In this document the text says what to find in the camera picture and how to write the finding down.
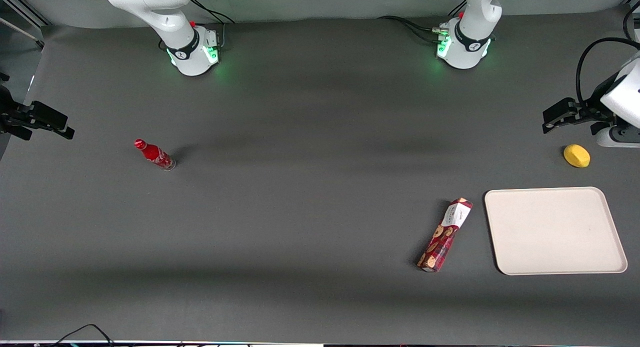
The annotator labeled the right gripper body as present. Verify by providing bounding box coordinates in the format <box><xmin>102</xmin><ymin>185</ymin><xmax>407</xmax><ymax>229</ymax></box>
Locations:
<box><xmin>0</xmin><ymin>84</ymin><xmax>23</xmax><ymax>130</ymax></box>

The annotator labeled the red cookie box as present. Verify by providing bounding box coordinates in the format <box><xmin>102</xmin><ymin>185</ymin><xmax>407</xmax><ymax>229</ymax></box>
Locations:
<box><xmin>417</xmin><ymin>197</ymin><xmax>474</xmax><ymax>273</ymax></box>

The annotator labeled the cream plastic tray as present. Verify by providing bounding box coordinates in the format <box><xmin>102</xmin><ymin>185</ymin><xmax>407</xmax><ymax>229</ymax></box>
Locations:
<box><xmin>484</xmin><ymin>187</ymin><xmax>628</xmax><ymax>276</ymax></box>

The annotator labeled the yellow lemon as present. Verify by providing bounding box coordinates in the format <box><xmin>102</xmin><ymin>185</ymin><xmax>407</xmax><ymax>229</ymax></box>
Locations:
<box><xmin>563</xmin><ymin>144</ymin><xmax>591</xmax><ymax>169</ymax></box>

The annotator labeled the red cola bottle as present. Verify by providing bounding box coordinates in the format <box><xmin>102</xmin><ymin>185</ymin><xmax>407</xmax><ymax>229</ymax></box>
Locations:
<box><xmin>134</xmin><ymin>138</ymin><xmax>177</xmax><ymax>172</ymax></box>

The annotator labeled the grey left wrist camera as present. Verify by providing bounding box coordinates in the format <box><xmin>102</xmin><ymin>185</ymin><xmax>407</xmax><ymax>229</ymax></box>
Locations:
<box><xmin>595</xmin><ymin>126</ymin><xmax>640</xmax><ymax>149</ymax></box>

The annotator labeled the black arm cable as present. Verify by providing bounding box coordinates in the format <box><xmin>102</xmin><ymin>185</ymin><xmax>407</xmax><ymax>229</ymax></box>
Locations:
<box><xmin>575</xmin><ymin>36</ymin><xmax>640</xmax><ymax>106</ymax></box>

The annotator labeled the aluminium frame rail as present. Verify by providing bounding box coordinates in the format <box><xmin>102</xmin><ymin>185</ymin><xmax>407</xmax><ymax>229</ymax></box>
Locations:
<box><xmin>0</xmin><ymin>0</ymin><xmax>51</xmax><ymax>50</ymax></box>

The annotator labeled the black base cable bundle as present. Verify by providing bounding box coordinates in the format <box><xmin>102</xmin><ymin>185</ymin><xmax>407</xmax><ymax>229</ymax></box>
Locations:
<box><xmin>190</xmin><ymin>0</ymin><xmax>236</xmax><ymax>25</ymax></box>
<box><xmin>377</xmin><ymin>0</ymin><xmax>468</xmax><ymax>44</ymax></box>

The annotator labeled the thin black cable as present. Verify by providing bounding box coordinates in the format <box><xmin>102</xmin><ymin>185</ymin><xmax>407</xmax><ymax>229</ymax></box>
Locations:
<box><xmin>50</xmin><ymin>323</ymin><xmax>116</xmax><ymax>347</ymax></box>

